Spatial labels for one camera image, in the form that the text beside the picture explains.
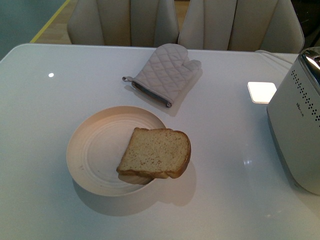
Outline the grey quilted oven mitt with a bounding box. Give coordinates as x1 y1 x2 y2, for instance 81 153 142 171
122 43 202 108

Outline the left beige chair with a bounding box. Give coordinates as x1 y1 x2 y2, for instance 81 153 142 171
67 0 179 48

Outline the right beige chair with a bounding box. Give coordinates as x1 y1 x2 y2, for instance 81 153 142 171
178 0 305 54

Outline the beige round plate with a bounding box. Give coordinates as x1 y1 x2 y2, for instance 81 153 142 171
66 106 165 197

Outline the beige chair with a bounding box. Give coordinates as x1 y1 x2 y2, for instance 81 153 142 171
67 0 179 48
178 0 305 54

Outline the white toaster power cable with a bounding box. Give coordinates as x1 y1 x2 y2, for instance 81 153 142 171
254 49 297 65

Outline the white toaster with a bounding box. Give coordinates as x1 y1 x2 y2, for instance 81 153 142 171
267 47 320 195

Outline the slice of toast bread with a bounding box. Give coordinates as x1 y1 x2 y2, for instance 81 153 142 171
116 127 192 179

